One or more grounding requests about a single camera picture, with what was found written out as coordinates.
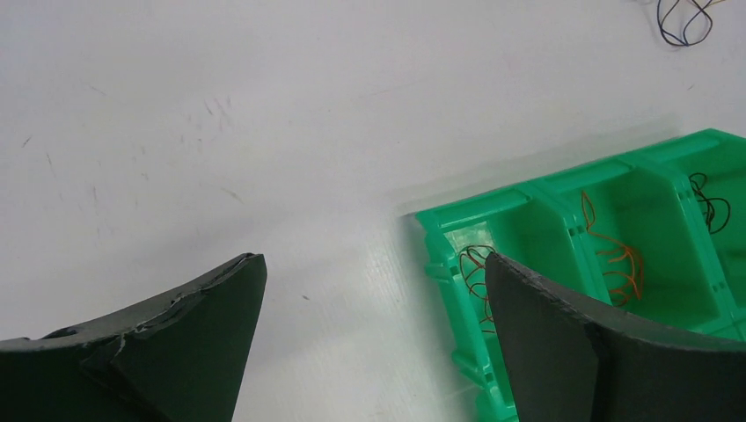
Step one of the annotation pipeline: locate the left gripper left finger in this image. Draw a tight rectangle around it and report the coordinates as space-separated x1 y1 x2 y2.
1 253 267 421

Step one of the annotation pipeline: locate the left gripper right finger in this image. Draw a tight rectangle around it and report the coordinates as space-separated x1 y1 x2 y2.
485 253 745 421

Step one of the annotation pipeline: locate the orange wire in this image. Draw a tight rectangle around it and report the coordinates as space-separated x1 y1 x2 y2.
580 191 646 309

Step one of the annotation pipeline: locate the red wire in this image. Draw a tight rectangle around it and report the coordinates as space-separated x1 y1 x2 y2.
458 244 498 336

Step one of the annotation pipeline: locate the colourful wire bundle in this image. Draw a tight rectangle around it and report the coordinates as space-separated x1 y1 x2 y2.
638 0 729 49

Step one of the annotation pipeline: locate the green six-compartment tray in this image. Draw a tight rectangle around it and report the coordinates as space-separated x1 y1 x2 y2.
416 129 745 421

